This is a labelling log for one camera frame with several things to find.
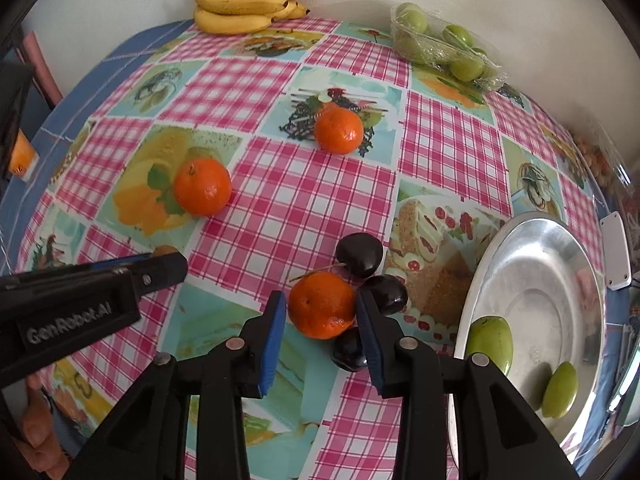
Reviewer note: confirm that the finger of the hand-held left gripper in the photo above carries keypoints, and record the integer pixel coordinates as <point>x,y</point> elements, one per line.
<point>110,261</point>
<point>162,270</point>

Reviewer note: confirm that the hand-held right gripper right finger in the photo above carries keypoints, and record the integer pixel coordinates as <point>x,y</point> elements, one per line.
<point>372,355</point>

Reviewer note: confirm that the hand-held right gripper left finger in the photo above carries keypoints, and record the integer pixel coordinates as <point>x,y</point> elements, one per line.
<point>274,345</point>

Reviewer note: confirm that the dark cherry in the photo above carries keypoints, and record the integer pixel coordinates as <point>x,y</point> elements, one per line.
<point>348,350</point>
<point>385,294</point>
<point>359,255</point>

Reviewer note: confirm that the orange tangerine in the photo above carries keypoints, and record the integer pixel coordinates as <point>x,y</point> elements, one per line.
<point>321,305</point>
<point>202,186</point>
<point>339,131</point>

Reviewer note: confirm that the round metal plate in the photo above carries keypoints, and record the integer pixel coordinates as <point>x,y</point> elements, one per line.
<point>540,280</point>

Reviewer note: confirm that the clear plastic container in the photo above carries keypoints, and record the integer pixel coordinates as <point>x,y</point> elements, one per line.
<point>617,175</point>

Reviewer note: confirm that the person's left hand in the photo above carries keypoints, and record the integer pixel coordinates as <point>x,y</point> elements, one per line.
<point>42,440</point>

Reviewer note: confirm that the single green jujube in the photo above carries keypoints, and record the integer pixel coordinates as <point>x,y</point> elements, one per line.
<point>492,340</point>
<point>561,390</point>

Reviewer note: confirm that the pink checked printed tablecloth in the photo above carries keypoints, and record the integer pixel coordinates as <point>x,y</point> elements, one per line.
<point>280,200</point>

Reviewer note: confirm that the pink slat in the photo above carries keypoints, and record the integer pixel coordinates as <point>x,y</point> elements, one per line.
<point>40,60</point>

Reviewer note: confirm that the white plastic box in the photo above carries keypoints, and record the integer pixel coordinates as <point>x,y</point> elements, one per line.
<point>616,255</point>

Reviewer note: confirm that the pile of brown longans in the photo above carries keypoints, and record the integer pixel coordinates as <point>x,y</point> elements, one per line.
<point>592,160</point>

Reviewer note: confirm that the pile of green jujubes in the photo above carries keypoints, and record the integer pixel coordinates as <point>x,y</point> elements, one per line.
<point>465,66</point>

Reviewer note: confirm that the clear wrapped plastic tray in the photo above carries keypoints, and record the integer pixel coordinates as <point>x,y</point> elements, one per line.
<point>500,79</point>

